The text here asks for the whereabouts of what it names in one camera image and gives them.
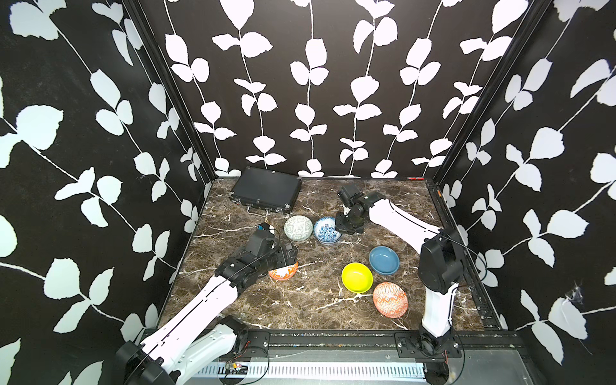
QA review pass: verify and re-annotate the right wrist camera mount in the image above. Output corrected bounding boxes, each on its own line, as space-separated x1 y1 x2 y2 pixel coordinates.
338 184 363 209

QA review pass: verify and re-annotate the blue floral bowl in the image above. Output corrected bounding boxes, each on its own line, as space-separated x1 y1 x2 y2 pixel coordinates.
313 217 342 245

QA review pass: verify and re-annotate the orange geometric bowl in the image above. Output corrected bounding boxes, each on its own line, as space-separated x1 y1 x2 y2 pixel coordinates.
372 282 408 319

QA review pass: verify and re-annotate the orange floral bowl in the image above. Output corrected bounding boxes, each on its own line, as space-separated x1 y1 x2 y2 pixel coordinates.
268 263 298 281

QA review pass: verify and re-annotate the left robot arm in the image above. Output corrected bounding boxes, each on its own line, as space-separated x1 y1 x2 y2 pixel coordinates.
112 243 298 384

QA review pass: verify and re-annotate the lime yellow bowl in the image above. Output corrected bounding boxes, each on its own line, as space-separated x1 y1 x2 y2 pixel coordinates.
341 262 374 294

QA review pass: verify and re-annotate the white green-patterned bowl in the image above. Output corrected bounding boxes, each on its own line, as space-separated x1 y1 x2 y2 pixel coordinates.
283 215 314 242

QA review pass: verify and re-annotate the blue-grey bowl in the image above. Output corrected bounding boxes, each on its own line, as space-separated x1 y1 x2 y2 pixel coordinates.
368 245 400 276

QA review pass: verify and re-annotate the white slotted cable duct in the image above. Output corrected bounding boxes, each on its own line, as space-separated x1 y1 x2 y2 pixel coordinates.
193 362 426 382

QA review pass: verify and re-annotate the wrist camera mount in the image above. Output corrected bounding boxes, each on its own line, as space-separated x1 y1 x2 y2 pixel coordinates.
338 184 363 209
245 222 277 257

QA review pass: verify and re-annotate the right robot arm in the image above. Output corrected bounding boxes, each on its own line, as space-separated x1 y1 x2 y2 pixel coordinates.
335 184 465 357

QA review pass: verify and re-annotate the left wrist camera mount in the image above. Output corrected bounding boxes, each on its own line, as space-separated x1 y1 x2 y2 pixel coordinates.
245 222 277 257

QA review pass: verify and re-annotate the black front rail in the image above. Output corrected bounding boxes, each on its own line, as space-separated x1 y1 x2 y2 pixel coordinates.
221 329 526 362

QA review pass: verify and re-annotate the black flat case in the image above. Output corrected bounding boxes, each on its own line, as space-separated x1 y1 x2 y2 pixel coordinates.
229 166 303 213

